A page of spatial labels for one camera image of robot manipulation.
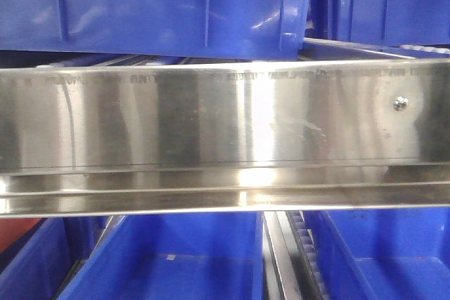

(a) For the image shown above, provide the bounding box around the large blue crate upper centre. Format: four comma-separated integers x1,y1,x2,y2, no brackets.
1,0,309,60

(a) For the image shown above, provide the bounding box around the blue bin lower centre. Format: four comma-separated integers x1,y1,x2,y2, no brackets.
59,212,263,299

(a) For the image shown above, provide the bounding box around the blue bin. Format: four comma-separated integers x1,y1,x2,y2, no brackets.
59,212,263,299
304,207,449,299
1,216,108,299

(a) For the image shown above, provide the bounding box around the blue bin lower right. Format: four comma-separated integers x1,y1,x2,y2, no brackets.
304,207,449,299

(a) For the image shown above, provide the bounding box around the blue crate upper right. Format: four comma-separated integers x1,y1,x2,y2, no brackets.
307,0,449,46

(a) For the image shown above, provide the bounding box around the blue bin lower left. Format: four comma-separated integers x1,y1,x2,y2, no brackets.
1,216,108,299

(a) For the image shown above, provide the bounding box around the stainless steel shelf front rail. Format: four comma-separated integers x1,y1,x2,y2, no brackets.
1,59,449,218

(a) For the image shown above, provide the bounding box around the roller track rail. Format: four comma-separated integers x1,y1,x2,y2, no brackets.
263,211,330,299

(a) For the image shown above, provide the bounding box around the silver bolt on rail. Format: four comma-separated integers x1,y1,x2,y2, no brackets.
393,96,409,111

